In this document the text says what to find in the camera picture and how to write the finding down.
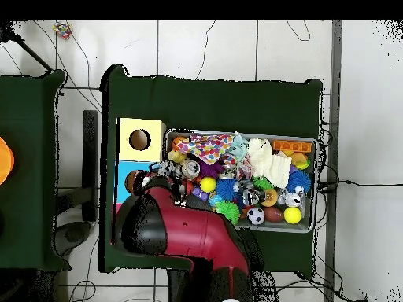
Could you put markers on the polka dot cloth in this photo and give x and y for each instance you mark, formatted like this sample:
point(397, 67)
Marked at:
point(208, 148)

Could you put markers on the small colourful floor toy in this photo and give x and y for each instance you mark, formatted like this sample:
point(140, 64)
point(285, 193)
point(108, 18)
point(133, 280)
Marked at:
point(62, 29)

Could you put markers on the smooth yellow ball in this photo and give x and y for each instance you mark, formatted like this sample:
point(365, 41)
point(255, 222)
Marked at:
point(292, 215)

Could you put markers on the green cloth side table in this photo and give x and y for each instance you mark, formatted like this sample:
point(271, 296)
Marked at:
point(31, 157)

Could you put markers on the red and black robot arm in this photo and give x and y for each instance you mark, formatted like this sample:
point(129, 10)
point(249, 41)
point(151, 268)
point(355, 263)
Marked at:
point(189, 233)

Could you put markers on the blue spiky ball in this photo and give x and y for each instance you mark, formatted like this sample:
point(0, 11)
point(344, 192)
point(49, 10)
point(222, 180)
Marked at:
point(227, 189)
point(299, 182)

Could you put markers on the white knitted cloth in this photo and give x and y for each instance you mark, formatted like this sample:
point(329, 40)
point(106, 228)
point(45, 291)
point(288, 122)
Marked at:
point(267, 160)

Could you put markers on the orange toy building block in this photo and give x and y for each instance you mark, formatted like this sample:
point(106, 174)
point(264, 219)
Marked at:
point(291, 146)

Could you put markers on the green spiky ball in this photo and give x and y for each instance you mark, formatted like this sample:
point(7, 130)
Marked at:
point(228, 212)

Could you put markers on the wooden box with three holes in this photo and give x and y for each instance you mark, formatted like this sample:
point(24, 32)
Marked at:
point(154, 148)

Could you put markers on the clear plastic bottle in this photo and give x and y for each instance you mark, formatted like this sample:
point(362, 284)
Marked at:
point(167, 168)

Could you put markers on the small soccer ball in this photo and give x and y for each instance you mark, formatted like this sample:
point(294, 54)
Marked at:
point(256, 216)

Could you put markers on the orange round object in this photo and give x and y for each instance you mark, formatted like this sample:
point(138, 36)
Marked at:
point(5, 160)

